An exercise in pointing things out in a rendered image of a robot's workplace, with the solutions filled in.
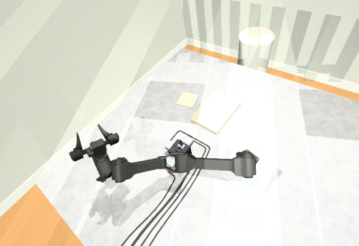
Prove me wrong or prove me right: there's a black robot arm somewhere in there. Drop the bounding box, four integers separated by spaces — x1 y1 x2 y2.
86 139 260 183

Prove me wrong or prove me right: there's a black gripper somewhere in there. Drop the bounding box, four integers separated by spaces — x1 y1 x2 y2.
69 124 119 166

